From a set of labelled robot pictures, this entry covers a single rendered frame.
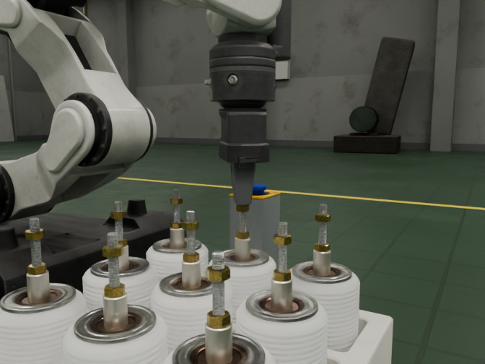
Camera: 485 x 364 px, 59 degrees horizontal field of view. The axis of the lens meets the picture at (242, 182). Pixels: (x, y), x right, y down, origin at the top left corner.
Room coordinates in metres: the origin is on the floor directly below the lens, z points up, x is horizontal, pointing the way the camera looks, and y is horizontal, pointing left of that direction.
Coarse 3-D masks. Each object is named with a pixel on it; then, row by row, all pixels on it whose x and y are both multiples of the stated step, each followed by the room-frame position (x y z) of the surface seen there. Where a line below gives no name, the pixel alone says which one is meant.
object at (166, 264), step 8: (152, 248) 0.64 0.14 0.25; (200, 248) 0.64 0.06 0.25; (152, 256) 0.62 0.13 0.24; (160, 256) 0.61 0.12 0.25; (168, 256) 0.61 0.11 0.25; (176, 256) 0.61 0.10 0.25; (200, 256) 0.63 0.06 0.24; (152, 264) 0.62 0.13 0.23; (160, 264) 0.61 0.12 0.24; (168, 264) 0.61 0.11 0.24; (176, 264) 0.61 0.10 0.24; (208, 264) 0.66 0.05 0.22; (160, 272) 0.61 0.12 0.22; (168, 272) 0.61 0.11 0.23; (176, 272) 0.61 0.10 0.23; (160, 280) 0.61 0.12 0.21
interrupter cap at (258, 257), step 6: (228, 252) 0.61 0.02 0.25; (234, 252) 0.61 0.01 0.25; (252, 252) 0.61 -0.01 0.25; (258, 252) 0.61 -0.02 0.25; (264, 252) 0.61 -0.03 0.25; (228, 258) 0.59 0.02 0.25; (234, 258) 0.59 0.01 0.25; (252, 258) 0.59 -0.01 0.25; (258, 258) 0.59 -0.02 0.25; (264, 258) 0.59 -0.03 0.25; (228, 264) 0.56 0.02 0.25; (234, 264) 0.56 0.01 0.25; (240, 264) 0.56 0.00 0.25; (246, 264) 0.56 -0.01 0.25; (252, 264) 0.56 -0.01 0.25; (258, 264) 0.56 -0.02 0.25
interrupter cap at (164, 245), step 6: (162, 240) 0.67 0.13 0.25; (168, 240) 0.67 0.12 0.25; (186, 240) 0.67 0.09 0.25; (198, 240) 0.67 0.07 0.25; (156, 246) 0.64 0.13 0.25; (162, 246) 0.64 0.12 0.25; (168, 246) 0.65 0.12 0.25; (186, 246) 0.65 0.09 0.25; (198, 246) 0.64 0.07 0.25; (162, 252) 0.62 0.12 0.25; (168, 252) 0.62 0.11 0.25; (174, 252) 0.62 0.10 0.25; (180, 252) 0.62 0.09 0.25
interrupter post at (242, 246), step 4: (236, 240) 0.59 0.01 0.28; (240, 240) 0.58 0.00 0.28; (244, 240) 0.58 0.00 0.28; (248, 240) 0.59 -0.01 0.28; (236, 244) 0.59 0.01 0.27; (240, 244) 0.58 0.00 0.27; (244, 244) 0.58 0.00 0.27; (248, 244) 0.59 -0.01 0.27; (236, 248) 0.59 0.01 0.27; (240, 248) 0.58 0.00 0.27; (244, 248) 0.58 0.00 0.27; (248, 248) 0.59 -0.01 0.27; (236, 252) 0.59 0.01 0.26; (240, 252) 0.58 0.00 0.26; (244, 252) 0.58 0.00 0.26; (248, 252) 0.59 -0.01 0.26; (236, 256) 0.59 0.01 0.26; (240, 256) 0.58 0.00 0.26; (244, 256) 0.58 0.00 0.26; (248, 256) 0.59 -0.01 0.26; (240, 260) 0.58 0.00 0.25; (244, 260) 0.58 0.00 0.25
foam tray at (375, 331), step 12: (360, 312) 0.57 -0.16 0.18; (360, 324) 0.56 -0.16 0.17; (372, 324) 0.53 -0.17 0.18; (384, 324) 0.53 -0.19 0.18; (360, 336) 0.50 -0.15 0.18; (372, 336) 0.50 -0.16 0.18; (384, 336) 0.51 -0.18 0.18; (360, 348) 0.47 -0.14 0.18; (372, 348) 0.47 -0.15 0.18; (384, 348) 0.51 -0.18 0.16; (336, 360) 0.45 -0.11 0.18; (348, 360) 0.45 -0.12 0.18; (360, 360) 0.45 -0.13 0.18; (372, 360) 0.46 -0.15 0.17; (384, 360) 0.52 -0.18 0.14
